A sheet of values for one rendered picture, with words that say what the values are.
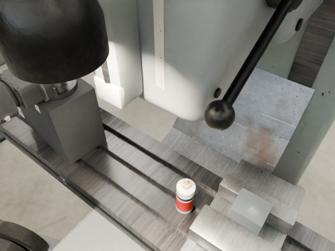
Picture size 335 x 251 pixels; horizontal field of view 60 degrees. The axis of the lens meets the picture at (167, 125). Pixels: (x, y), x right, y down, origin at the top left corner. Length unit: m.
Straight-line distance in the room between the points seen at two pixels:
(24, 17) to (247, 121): 0.72
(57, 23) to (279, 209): 0.51
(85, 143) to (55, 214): 1.14
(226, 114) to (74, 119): 0.49
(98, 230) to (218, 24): 0.61
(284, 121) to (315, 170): 1.35
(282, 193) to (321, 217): 1.30
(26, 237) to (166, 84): 0.94
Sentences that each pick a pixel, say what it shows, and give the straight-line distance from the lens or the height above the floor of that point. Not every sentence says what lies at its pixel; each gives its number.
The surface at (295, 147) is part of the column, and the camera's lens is 0.93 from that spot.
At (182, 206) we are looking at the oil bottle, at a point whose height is 0.99.
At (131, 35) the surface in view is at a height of 1.42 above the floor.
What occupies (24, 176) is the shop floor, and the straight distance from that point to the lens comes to 2.10.
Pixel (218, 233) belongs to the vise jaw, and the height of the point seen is 1.07.
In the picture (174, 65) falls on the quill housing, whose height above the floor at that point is 1.40.
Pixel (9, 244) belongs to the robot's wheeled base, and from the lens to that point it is 1.15.
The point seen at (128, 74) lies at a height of 1.38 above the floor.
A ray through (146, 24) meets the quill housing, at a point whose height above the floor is 1.43.
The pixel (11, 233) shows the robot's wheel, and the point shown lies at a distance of 1.18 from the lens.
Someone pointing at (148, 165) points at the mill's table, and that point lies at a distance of 0.75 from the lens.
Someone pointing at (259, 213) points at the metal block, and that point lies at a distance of 0.55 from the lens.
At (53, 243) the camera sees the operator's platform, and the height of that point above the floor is 0.40.
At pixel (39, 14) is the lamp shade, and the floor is 1.49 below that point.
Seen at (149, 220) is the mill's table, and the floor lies 0.96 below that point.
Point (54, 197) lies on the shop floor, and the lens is 1.94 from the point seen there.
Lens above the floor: 1.57
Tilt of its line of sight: 46 degrees down
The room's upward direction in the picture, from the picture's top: straight up
